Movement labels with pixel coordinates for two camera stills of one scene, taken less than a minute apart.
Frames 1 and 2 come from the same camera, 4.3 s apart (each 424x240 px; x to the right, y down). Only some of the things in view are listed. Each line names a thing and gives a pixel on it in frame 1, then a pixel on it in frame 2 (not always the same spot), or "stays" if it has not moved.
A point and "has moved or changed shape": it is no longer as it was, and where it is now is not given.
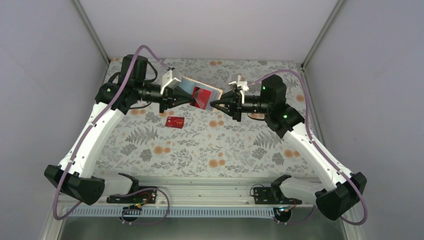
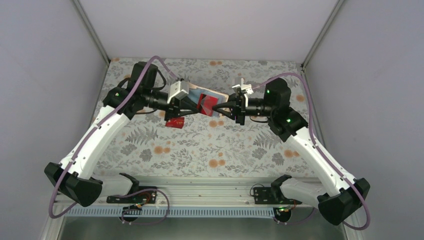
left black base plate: [148, 196] stays
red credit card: [176, 122] stays
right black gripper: [237, 105] stays
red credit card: [202, 97] has moved or changed shape
